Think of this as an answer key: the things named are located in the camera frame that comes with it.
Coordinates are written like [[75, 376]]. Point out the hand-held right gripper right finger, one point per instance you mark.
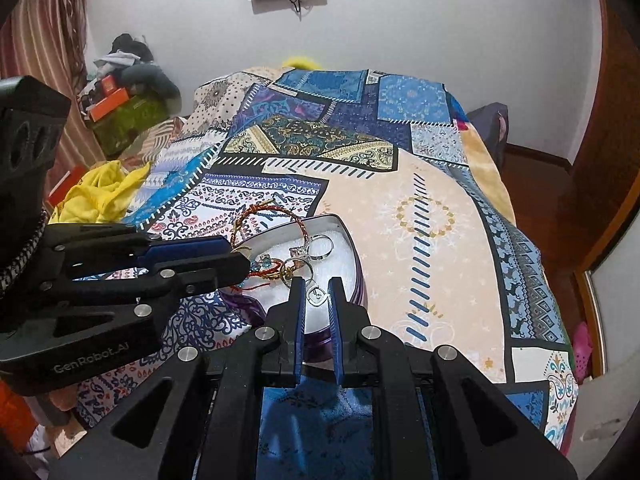
[[336, 330]]

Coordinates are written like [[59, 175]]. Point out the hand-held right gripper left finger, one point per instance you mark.
[[300, 330]]

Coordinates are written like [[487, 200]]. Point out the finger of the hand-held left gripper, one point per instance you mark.
[[210, 270], [190, 250]]

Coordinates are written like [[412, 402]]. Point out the small silver charm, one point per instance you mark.
[[317, 297]]

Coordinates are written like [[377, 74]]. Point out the purple heart-shaped jewelry box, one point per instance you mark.
[[345, 270]]

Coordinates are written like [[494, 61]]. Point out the orange cloth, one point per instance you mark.
[[15, 415]]

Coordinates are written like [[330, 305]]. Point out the yellow cloth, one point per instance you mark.
[[100, 192]]

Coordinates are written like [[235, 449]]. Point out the green patterned cloth cover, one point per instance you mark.
[[132, 125]]

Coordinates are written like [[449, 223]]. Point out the flat orange box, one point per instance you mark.
[[65, 185]]

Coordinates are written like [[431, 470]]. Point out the patchwork printed blanket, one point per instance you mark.
[[425, 220]]

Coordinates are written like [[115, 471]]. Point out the small red box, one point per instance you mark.
[[107, 86]]

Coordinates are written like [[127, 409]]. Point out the pile of clothes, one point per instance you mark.
[[135, 60]]

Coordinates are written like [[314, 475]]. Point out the pink slipper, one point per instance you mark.
[[582, 352]]

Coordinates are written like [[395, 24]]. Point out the dark fabric bag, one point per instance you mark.
[[490, 135]]

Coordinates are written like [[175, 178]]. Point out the brown striped curtain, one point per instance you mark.
[[45, 45]]

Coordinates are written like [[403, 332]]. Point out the white sliding wardrobe door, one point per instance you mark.
[[615, 360]]

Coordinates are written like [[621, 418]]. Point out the brown wooden door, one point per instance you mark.
[[610, 135]]

